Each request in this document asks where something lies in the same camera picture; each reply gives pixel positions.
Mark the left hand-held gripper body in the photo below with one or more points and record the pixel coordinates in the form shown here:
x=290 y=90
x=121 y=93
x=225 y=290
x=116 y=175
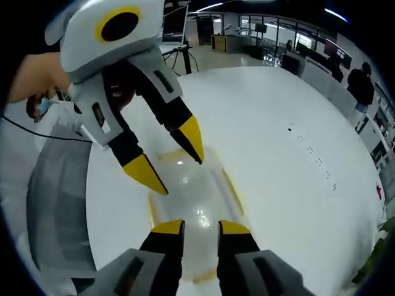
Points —
x=89 y=46

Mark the white folding table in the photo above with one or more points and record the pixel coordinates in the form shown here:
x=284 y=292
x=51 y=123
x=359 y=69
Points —
x=185 y=58

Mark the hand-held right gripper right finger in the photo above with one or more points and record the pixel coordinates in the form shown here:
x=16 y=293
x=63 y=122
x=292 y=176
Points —
x=247 y=271

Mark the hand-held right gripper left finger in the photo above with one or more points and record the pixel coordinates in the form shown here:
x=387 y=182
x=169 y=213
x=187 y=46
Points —
x=139 y=271

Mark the long ceiling light strip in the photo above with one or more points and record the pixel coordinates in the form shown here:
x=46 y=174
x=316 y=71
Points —
x=336 y=14

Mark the small black monitor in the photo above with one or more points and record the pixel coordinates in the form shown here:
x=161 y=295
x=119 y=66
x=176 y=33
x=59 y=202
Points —
x=261 y=28

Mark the small red item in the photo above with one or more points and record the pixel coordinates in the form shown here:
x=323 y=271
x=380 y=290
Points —
x=378 y=190

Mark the green potted plant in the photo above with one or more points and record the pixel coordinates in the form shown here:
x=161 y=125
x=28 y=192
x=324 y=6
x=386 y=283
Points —
x=375 y=249

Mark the grey mesh office chair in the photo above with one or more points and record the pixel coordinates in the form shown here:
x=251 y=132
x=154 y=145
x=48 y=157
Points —
x=58 y=200

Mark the short ceiling light strip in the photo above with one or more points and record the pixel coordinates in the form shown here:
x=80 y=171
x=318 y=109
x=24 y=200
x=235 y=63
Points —
x=210 y=6

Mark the wall monitor with red screen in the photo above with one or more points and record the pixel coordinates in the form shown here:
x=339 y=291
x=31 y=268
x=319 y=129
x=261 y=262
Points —
x=338 y=54

